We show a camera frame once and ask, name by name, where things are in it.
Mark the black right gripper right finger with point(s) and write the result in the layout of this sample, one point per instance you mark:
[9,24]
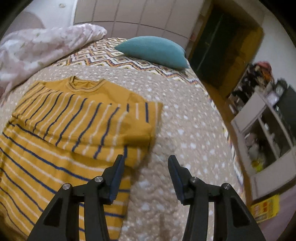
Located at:
[232,219]

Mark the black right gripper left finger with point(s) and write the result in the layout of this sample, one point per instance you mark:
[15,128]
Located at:
[60,219]

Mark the yellow striped knit sweater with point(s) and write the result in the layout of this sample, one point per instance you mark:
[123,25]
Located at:
[70,131]

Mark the clothes pile with red hat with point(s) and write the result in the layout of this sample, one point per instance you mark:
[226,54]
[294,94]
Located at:
[258,74]

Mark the yellow box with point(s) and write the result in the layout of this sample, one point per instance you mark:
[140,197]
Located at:
[266,209]

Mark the white shelf unit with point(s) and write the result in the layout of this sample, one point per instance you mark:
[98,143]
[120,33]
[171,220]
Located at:
[266,149]

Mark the beige dotted quilt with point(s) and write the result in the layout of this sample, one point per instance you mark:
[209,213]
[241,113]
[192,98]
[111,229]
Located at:
[190,128]

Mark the black television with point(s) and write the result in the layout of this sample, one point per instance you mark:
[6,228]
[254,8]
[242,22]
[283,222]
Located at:
[286,106]

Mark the pink floral comforter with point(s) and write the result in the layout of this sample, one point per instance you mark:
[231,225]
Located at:
[25,52]

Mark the colourful diamond pattern blanket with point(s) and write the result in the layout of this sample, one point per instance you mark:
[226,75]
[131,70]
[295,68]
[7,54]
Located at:
[102,53]

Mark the wooden door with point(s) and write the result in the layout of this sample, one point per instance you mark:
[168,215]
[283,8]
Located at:
[234,45]

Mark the teal pillow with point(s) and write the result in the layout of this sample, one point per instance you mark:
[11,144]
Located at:
[155,49]

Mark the white panelled wardrobe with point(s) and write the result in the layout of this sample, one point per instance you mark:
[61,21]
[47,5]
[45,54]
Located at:
[173,20]

